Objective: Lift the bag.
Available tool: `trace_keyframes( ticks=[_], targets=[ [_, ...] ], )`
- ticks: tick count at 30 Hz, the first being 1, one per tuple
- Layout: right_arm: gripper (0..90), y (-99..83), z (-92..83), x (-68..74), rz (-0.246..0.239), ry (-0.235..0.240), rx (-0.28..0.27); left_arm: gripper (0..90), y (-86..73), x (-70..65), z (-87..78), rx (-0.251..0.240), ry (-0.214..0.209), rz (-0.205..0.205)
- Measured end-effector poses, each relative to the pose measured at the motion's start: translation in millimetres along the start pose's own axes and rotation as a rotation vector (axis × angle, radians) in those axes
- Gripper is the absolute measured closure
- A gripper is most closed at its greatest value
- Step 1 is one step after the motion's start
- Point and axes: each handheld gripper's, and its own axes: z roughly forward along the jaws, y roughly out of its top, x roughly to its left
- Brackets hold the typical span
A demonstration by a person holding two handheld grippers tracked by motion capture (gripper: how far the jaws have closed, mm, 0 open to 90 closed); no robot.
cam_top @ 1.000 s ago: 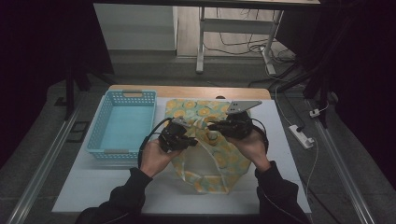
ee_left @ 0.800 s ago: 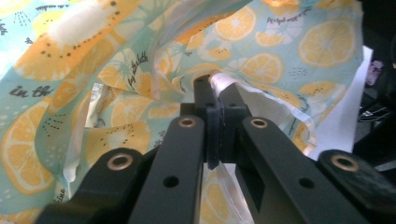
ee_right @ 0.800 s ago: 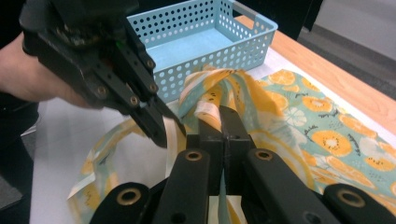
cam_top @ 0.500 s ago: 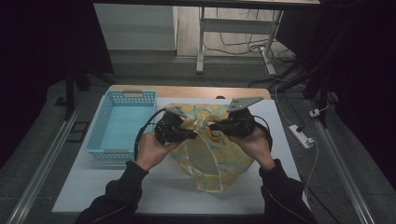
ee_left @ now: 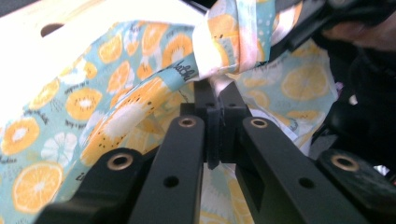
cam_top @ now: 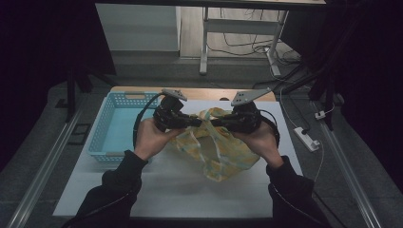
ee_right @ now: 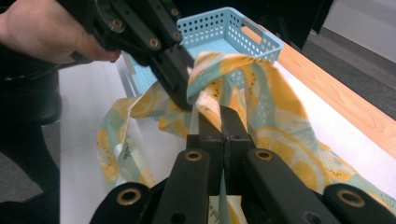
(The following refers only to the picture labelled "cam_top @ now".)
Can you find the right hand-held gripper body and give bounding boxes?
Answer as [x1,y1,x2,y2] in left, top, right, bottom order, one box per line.
[229,87,273,135]

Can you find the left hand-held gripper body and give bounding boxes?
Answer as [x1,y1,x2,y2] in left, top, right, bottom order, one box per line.
[153,88,188,133]

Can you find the orange print tote bag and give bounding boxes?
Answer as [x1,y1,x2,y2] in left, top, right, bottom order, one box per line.
[167,107,261,183]

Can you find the blue plastic basket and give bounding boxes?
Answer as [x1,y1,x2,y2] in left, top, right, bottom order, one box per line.
[87,90,161,164]

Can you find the person's left hand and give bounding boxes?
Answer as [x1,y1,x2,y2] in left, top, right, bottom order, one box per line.
[134,118,186,161]

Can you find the person's right hand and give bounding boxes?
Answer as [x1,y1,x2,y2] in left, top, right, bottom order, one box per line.
[232,122,284,169]

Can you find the white power strip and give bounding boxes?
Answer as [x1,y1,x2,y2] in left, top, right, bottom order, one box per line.
[293,126,321,153]

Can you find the white table mat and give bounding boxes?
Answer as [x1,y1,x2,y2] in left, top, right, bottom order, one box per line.
[51,98,317,219]

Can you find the small white adapter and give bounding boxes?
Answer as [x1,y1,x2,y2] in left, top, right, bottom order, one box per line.
[315,104,336,121]

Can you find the black stand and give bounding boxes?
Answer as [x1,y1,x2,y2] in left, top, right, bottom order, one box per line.
[308,0,346,131]
[65,63,93,123]

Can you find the black floor plate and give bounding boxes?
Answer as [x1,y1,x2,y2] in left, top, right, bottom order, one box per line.
[69,123,92,146]

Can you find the white cabinet panel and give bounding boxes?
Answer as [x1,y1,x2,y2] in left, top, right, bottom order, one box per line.
[94,3,182,53]

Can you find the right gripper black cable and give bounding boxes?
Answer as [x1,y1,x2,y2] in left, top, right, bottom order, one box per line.
[259,108,281,147]

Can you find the black floor cables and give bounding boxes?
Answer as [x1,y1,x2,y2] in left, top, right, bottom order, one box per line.
[207,8,317,96]

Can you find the white desk frame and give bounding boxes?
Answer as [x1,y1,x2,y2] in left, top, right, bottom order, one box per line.
[94,0,327,77]

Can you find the white power strip cable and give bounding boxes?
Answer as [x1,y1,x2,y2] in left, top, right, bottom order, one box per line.
[310,141,326,203]

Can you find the aluminium floor rail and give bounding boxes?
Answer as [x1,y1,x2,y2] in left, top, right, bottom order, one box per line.
[6,94,88,228]
[312,101,384,228]

